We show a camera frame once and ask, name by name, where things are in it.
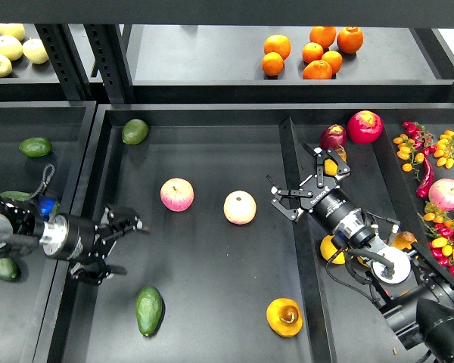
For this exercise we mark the green avocado top centre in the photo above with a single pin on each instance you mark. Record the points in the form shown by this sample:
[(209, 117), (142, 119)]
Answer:
[(135, 132)]

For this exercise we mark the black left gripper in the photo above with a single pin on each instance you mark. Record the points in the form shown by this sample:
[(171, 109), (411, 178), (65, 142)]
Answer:
[(76, 239)]

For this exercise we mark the cherry tomato bunch upper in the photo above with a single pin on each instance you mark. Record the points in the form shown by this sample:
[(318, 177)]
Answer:
[(417, 142)]

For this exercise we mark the black tray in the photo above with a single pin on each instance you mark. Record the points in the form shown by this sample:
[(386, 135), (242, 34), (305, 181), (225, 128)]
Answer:
[(29, 308), (216, 278)]

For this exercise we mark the yellow pear under arm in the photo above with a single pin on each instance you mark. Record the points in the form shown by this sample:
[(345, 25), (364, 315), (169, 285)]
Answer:
[(363, 261)]

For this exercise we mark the orange top right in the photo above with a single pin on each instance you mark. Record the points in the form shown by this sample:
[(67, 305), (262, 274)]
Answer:
[(350, 39)]

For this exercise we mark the orange top middle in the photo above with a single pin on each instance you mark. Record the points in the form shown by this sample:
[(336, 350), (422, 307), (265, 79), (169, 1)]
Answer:
[(323, 35)]

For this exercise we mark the cherry tomato bunch lower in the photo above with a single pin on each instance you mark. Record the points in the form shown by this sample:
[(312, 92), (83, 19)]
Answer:
[(439, 228)]

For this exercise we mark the small orange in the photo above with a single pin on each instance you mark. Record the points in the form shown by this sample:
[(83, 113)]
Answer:
[(334, 59), (312, 51)]

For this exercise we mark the green avocado upper left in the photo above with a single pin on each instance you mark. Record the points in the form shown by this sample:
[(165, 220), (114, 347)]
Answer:
[(35, 147)]

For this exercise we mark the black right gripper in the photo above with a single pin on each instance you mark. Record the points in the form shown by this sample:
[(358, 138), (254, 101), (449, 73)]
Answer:
[(322, 197)]

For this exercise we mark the dark avocado lower left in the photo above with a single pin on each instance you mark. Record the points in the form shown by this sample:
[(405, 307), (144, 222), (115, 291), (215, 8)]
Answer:
[(9, 271)]

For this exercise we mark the small orange centre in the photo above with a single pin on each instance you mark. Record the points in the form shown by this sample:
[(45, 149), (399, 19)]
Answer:
[(312, 51)]

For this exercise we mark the red chili pepper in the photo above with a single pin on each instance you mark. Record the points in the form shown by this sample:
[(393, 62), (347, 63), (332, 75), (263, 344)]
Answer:
[(427, 179)]

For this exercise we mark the cherry tomato bunch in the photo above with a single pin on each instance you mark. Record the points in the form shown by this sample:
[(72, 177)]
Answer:
[(417, 142), (439, 228)]

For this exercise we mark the black centre tray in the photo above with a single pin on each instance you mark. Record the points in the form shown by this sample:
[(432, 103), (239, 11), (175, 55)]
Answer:
[(216, 278)]

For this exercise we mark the orange lower left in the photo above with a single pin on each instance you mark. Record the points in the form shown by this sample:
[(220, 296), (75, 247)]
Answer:
[(272, 64)]

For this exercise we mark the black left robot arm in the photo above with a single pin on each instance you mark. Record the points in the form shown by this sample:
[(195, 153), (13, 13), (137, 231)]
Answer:
[(29, 221)]

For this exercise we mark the yellow pear lower left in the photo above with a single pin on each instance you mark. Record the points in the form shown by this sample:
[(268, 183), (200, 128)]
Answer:
[(328, 249)]

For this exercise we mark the small orange right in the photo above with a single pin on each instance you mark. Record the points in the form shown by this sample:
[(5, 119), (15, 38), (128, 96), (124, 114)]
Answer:
[(334, 59)]

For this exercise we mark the yellow pear brown top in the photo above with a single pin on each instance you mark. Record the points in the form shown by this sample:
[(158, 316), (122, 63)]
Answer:
[(404, 240)]

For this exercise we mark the orange front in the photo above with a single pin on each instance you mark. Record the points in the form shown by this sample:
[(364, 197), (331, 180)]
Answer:
[(317, 69)]

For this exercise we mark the pink apple right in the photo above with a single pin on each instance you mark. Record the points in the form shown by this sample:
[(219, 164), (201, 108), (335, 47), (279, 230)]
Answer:
[(441, 194)]

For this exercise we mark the dark green upright avocado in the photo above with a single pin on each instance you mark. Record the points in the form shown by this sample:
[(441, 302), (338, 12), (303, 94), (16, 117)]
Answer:
[(55, 209)]

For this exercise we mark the black left tray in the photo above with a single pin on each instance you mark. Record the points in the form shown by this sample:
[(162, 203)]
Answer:
[(29, 308)]

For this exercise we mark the dark red onion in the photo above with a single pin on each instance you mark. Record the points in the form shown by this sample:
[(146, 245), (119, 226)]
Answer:
[(333, 137)]

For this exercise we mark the black shelf frame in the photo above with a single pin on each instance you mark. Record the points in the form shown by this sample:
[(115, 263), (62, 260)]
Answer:
[(400, 14)]

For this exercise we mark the pink red apple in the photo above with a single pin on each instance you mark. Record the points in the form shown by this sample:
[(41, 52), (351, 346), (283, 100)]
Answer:
[(177, 194)]

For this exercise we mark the orange upper left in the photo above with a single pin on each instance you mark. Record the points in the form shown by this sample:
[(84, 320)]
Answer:
[(279, 44)]

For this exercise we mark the yellow pear with stem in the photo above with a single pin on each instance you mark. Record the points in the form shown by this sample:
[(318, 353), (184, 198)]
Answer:
[(284, 317)]

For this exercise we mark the pale yellow pear right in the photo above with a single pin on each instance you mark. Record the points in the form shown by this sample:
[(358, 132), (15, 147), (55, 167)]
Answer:
[(34, 51)]

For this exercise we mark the yellow pear near onion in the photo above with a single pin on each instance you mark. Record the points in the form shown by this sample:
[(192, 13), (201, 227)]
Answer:
[(330, 165)]

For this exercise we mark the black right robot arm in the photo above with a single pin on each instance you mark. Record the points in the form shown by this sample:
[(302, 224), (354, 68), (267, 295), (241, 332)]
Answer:
[(406, 285)]

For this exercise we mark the large red apple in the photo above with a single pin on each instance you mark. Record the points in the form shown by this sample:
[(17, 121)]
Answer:
[(364, 127)]

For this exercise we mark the pale pink apple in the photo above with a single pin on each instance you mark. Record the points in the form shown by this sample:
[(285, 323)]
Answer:
[(239, 207)]

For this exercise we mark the pale yellow pear top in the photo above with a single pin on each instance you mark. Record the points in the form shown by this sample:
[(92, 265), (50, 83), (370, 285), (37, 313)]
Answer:
[(17, 30)]

